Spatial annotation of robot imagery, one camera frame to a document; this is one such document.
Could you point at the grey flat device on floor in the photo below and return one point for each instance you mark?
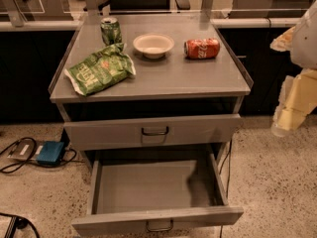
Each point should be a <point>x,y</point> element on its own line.
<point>26,149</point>

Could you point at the grey top drawer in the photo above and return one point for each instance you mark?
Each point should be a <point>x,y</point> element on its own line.
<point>148,132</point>

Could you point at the grey drawer cabinet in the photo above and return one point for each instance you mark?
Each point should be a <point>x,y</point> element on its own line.
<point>171,86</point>

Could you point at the blue box on floor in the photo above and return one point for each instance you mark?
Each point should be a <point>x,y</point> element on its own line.
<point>50,153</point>

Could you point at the green chip bag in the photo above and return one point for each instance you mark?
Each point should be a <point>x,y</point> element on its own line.
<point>101,70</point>

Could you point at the white bowl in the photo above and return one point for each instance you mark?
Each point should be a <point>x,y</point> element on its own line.
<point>153,46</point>

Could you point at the green soda can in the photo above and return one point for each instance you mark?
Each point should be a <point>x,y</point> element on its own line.
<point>111,32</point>

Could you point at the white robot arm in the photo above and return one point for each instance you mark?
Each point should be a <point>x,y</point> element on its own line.
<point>298,94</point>

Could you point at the grey drawer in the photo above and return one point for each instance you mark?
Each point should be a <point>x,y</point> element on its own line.
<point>148,132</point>
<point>154,195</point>

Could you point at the red cola can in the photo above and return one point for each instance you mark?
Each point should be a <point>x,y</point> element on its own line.
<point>200,49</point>

